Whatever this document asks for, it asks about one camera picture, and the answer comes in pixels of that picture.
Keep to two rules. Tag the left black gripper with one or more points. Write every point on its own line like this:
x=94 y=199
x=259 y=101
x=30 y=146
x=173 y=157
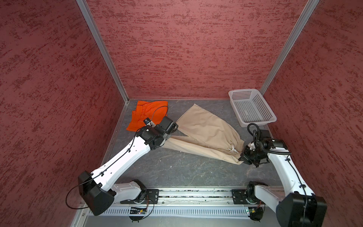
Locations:
x=168 y=136

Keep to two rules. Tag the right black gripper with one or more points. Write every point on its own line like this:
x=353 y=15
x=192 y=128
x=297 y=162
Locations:
x=245 y=158

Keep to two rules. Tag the orange shorts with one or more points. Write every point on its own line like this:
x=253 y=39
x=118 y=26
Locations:
x=155 y=111

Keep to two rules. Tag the beige shorts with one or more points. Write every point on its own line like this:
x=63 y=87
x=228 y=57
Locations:
x=207 y=135

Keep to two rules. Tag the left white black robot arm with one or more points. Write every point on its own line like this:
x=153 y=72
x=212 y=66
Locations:
x=98 y=188

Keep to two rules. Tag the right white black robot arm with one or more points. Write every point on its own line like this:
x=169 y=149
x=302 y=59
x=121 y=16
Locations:
x=297 y=205

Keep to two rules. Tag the white plastic laundry basket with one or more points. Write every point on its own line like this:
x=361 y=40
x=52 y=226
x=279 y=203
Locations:
x=250 y=106

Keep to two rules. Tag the right small circuit board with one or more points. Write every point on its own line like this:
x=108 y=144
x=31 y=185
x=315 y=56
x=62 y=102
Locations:
x=254 y=211

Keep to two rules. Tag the small circuit board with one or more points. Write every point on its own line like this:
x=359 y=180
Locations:
x=254 y=211
x=138 y=211

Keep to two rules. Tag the left small circuit board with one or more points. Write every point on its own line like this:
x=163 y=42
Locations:
x=138 y=211

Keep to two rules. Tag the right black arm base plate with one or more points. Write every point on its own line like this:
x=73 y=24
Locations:
x=242 y=196

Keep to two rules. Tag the aluminium front rail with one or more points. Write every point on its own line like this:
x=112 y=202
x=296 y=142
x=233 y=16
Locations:
x=167 y=196

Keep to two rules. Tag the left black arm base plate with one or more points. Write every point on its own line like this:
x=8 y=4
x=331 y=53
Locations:
x=151 y=197

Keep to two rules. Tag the white slotted cable duct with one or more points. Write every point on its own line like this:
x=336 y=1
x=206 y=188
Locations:
x=159 y=211

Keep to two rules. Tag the left aluminium corner post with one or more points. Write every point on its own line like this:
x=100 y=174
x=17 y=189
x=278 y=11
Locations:
x=86 y=12

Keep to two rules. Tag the aluminium corner post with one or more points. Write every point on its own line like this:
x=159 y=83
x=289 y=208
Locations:
x=86 y=12
x=296 y=31

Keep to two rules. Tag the right aluminium corner post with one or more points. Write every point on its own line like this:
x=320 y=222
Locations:
x=296 y=31

